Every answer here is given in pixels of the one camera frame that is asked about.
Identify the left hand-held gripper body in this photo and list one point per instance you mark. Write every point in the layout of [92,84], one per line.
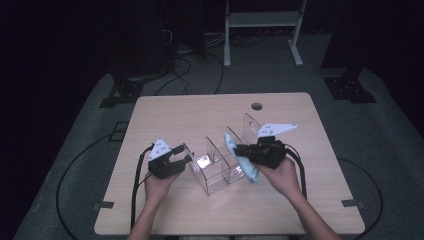
[163,166]

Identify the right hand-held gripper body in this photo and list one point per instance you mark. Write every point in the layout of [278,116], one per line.
[268,153]

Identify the light blue cleaning cloth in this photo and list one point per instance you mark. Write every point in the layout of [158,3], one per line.
[248,168]

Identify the clear acrylic divided organizer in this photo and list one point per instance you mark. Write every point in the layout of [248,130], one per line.
[213,166]

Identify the person's right hand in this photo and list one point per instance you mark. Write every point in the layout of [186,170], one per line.
[283,180]

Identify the dark tape strip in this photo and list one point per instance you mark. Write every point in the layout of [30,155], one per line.
[352,203]
[103,205]

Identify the grey floor mat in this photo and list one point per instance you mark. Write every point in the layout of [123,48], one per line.
[266,80]

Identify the black stand base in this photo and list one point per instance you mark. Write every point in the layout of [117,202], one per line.
[350,88]
[125,91]

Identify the white metal stand frame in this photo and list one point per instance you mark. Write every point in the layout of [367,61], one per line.
[263,19]

